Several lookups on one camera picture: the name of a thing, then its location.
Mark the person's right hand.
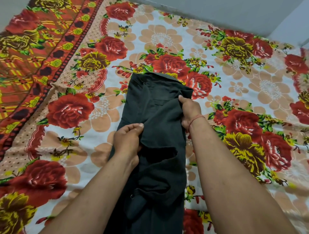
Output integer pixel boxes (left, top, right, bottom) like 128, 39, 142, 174
178, 95, 206, 131

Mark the person's left hand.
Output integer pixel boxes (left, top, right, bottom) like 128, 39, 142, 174
113, 123, 144, 171

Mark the person's right forearm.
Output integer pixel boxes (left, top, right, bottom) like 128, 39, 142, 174
188, 117, 298, 234

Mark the person's left forearm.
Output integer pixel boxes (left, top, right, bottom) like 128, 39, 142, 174
39, 152, 139, 234

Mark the dark green shirt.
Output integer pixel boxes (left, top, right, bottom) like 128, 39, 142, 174
104, 72, 193, 234

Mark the floral bed sheet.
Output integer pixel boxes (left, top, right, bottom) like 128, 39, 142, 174
0, 0, 309, 234

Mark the red thread wristband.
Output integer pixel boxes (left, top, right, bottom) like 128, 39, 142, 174
187, 114, 206, 133

